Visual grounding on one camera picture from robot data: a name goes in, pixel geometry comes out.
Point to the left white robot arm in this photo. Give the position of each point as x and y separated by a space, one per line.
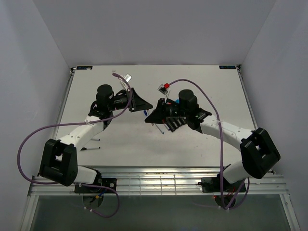
59 159

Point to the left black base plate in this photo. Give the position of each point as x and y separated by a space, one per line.
106 182

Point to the orange cap highlighter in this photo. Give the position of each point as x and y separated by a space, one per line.
174 123

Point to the left blue corner label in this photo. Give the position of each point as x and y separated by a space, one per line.
84 67

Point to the purple cap highlighter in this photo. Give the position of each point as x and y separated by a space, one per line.
178 122

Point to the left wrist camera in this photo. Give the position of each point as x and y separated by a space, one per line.
104 92

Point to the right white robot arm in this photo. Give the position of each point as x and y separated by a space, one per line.
258 151

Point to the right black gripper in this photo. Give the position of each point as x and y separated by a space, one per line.
158 116

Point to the black thin pen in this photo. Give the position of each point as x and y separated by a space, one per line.
91 148

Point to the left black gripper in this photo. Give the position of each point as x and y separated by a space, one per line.
137 103

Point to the aluminium frame rail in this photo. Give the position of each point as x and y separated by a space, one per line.
144 181

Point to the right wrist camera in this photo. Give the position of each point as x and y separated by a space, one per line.
185 95

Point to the pink cap highlighter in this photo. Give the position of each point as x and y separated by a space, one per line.
170 125

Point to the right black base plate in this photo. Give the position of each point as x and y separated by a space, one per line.
212 184

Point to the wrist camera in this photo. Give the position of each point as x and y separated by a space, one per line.
185 95
104 92

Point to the blue corner label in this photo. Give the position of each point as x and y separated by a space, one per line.
84 67
227 67

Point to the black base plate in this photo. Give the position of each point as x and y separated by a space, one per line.
212 184
106 182

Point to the right blue corner label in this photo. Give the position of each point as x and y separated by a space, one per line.
227 67

